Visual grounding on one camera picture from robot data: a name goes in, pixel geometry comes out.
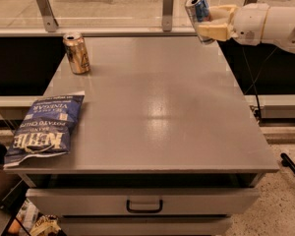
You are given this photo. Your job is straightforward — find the black stand leg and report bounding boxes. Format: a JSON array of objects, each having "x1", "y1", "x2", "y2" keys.
[{"x1": 280, "y1": 153, "x2": 295, "y2": 175}]

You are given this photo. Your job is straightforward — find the gold beverage can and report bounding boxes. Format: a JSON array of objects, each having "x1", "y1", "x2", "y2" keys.
[{"x1": 63, "y1": 32, "x2": 90, "y2": 75}]

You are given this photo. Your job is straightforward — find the left metal glass bracket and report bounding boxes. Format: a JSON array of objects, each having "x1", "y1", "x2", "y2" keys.
[{"x1": 35, "y1": 0, "x2": 58, "y2": 32}]

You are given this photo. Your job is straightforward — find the blue kettle chips bag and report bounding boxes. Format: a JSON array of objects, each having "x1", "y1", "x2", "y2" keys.
[{"x1": 4, "y1": 91, "x2": 85, "y2": 168}]

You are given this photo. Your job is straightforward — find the lower grey drawer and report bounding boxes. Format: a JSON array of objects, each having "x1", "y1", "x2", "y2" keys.
[{"x1": 60, "y1": 216, "x2": 232, "y2": 236}]

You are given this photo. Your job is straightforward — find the grey drawer with black handle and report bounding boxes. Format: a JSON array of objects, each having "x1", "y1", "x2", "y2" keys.
[{"x1": 27, "y1": 188, "x2": 259, "y2": 217}]

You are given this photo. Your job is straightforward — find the middle metal glass bracket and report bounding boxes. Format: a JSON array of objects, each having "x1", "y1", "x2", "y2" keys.
[{"x1": 162, "y1": 0, "x2": 174, "y2": 31}]

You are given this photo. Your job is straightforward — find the snack items under table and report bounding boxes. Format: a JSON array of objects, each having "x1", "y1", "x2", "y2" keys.
[{"x1": 5, "y1": 200, "x2": 66, "y2": 236}]

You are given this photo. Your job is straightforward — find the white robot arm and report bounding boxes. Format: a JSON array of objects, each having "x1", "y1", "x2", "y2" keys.
[{"x1": 195, "y1": 3, "x2": 295, "y2": 54}]

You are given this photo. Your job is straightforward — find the black cable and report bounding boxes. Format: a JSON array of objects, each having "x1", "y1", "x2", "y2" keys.
[{"x1": 240, "y1": 46, "x2": 278, "y2": 116}]

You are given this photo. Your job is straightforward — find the blue silver redbull can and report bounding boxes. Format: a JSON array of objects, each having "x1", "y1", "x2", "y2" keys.
[{"x1": 185, "y1": 0, "x2": 213, "y2": 44}]

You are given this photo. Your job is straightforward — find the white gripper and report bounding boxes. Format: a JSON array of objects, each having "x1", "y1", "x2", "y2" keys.
[{"x1": 196, "y1": 3, "x2": 269, "y2": 46}]

